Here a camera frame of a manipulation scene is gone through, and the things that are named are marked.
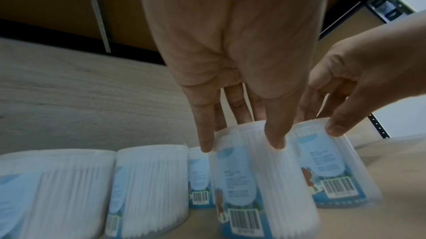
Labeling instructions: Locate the person's right hand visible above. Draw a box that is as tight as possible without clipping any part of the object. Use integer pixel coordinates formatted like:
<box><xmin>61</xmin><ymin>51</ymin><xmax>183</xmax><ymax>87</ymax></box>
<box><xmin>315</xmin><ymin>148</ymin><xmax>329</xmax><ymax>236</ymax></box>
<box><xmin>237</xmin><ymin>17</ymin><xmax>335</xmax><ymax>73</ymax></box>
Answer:
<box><xmin>296</xmin><ymin>9</ymin><xmax>426</xmax><ymax>138</ymax></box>

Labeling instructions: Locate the person's left hand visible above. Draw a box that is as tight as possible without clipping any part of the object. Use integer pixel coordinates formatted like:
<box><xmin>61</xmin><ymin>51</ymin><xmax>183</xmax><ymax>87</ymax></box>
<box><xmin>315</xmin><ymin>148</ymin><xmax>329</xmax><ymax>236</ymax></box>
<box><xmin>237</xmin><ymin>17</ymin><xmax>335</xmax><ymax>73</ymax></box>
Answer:
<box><xmin>134</xmin><ymin>0</ymin><xmax>335</xmax><ymax>153</ymax></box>

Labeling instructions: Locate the clear cotton swab container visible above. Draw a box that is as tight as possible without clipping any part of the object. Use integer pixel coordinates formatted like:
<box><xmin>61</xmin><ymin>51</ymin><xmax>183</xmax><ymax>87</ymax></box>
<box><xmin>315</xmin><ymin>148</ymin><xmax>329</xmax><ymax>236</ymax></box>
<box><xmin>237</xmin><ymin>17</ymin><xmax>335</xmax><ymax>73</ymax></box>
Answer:
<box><xmin>289</xmin><ymin>118</ymin><xmax>383</xmax><ymax>209</ymax></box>
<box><xmin>208</xmin><ymin>121</ymin><xmax>320</xmax><ymax>239</ymax></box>
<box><xmin>0</xmin><ymin>149</ymin><xmax>117</xmax><ymax>239</ymax></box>
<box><xmin>105</xmin><ymin>144</ymin><xmax>190</xmax><ymax>236</ymax></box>
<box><xmin>187</xmin><ymin>146</ymin><xmax>215</xmax><ymax>210</ymax></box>

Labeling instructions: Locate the clear plastic label holder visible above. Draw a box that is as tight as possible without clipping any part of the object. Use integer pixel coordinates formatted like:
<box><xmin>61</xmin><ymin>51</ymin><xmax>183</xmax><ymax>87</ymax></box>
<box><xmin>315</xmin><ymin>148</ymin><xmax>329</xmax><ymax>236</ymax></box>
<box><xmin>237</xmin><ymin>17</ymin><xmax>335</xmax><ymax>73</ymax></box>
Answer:
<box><xmin>367</xmin><ymin>0</ymin><xmax>401</xmax><ymax>22</ymax></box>

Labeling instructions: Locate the perforated black shelf upright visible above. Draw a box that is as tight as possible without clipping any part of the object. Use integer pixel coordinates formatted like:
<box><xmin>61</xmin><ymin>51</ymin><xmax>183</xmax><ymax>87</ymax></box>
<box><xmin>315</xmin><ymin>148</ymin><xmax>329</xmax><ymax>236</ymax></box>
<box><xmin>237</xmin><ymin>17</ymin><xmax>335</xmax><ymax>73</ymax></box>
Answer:
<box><xmin>367</xmin><ymin>112</ymin><xmax>391</xmax><ymax>139</ymax></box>

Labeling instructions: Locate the grey metal shelf brace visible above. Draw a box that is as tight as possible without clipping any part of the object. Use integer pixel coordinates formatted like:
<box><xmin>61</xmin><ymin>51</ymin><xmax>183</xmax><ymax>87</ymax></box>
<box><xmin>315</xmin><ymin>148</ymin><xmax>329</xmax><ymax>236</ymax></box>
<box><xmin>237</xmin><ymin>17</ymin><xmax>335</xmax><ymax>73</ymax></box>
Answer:
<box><xmin>81</xmin><ymin>0</ymin><xmax>113</xmax><ymax>54</ymax></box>

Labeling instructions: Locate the light wood shelf back panel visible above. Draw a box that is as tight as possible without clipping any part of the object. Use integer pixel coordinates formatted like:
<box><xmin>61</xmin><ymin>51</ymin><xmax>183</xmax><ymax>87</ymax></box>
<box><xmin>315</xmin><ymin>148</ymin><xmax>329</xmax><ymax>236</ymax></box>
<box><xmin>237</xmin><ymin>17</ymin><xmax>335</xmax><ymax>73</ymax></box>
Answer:
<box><xmin>0</xmin><ymin>36</ymin><xmax>333</xmax><ymax>154</ymax></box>

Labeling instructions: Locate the black metal shelf beam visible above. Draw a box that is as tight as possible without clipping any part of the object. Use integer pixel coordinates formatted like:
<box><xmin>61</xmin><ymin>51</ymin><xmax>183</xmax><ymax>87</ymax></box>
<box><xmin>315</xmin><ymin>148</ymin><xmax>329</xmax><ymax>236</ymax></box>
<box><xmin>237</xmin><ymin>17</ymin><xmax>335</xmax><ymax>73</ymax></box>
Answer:
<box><xmin>0</xmin><ymin>0</ymin><xmax>363</xmax><ymax>66</ymax></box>

